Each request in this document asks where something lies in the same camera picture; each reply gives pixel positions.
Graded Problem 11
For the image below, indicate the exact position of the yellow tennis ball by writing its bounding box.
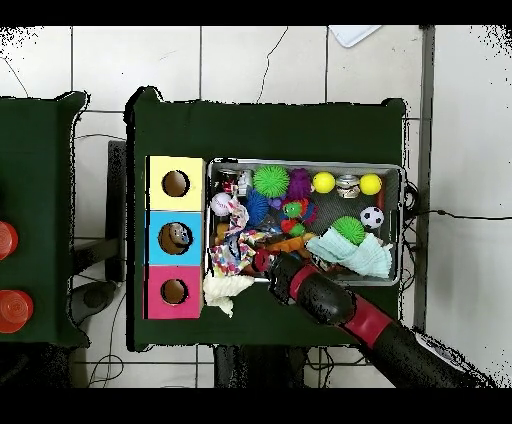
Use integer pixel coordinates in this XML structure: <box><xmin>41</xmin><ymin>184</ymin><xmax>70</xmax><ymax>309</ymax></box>
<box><xmin>311</xmin><ymin>170</ymin><xmax>336</xmax><ymax>194</ymax></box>

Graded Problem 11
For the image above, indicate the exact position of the cream cloth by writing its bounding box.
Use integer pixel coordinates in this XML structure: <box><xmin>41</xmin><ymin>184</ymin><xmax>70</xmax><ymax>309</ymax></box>
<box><xmin>202</xmin><ymin>273</ymin><xmax>256</xmax><ymax>319</ymax></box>

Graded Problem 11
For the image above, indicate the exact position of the dark grey stand base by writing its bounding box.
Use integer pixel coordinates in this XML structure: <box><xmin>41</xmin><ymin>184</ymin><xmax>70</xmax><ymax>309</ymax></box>
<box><xmin>72</xmin><ymin>280</ymin><xmax>118</xmax><ymax>325</ymax></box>

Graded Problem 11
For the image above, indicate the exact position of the green covered side table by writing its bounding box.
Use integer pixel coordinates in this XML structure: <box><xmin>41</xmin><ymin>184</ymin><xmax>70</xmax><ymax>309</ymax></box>
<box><xmin>0</xmin><ymin>91</ymin><xmax>90</xmax><ymax>347</ymax></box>

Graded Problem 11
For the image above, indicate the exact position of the blue spiky ball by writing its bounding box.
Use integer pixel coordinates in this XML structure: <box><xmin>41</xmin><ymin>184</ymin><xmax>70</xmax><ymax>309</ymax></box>
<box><xmin>244</xmin><ymin>187</ymin><xmax>271</xmax><ymax>229</ymax></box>

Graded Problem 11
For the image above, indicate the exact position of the black floor cable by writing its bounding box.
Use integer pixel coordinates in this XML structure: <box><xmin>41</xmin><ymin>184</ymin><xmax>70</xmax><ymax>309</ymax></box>
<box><xmin>403</xmin><ymin>207</ymin><xmax>512</xmax><ymax>222</ymax></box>

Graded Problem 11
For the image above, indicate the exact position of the purple spiky toy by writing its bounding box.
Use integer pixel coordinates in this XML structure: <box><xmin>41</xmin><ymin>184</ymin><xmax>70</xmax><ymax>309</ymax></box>
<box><xmin>286</xmin><ymin>167</ymin><xmax>313</xmax><ymax>201</ymax></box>

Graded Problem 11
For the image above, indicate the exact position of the orange plastic cup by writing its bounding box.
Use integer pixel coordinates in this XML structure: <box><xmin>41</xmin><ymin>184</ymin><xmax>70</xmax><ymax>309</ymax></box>
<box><xmin>0</xmin><ymin>288</ymin><xmax>34</xmax><ymax>334</ymax></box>
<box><xmin>0</xmin><ymin>220</ymin><xmax>20</xmax><ymax>261</ymax></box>

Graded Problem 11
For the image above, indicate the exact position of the green spiky ball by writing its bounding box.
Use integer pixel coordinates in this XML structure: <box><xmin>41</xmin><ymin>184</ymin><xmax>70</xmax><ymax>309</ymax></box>
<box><xmin>331</xmin><ymin>215</ymin><xmax>367</xmax><ymax>246</ymax></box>
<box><xmin>252</xmin><ymin>164</ymin><xmax>291</xmax><ymax>199</ymax></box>

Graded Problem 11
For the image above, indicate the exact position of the white baseball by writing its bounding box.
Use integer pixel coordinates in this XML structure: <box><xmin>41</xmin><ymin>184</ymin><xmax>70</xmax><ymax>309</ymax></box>
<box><xmin>210</xmin><ymin>192</ymin><xmax>234</xmax><ymax>217</ymax></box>

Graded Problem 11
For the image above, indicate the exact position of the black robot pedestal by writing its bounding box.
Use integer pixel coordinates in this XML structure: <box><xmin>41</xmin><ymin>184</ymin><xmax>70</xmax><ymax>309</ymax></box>
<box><xmin>213</xmin><ymin>345</ymin><xmax>309</xmax><ymax>388</ymax></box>

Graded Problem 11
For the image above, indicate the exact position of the wooden box with three holes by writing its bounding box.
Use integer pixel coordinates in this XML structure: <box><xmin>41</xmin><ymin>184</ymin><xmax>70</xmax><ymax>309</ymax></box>
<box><xmin>143</xmin><ymin>154</ymin><xmax>208</xmax><ymax>320</ymax></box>

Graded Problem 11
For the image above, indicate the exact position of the dark green table cloth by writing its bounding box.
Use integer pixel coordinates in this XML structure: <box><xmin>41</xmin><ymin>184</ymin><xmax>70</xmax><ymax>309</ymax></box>
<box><xmin>124</xmin><ymin>86</ymin><xmax>407</xmax><ymax>352</ymax></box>

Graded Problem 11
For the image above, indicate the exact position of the smooth yellow ball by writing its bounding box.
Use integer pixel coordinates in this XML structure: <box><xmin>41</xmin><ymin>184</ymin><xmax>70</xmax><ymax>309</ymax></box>
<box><xmin>358</xmin><ymin>172</ymin><xmax>384</xmax><ymax>196</ymax></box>

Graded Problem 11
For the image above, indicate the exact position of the black and white soccer ball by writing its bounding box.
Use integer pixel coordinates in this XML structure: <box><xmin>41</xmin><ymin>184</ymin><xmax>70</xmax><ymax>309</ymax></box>
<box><xmin>359</xmin><ymin>205</ymin><xmax>385</xmax><ymax>230</ymax></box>

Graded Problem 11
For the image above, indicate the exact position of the silver mesh bin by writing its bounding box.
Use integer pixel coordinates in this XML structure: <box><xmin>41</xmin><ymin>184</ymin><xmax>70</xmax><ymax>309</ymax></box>
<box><xmin>204</xmin><ymin>158</ymin><xmax>404</xmax><ymax>287</ymax></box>

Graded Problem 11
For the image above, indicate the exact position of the white board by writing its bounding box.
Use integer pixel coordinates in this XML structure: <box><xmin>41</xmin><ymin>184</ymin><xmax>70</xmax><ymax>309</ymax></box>
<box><xmin>327</xmin><ymin>25</ymin><xmax>383</xmax><ymax>49</ymax></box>

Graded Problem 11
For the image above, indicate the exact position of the mint green cloth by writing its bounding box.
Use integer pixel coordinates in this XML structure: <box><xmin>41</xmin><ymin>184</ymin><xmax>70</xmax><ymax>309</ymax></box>
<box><xmin>305</xmin><ymin>227</ymin><xmax>394</xmax><ymax>279</ymax></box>

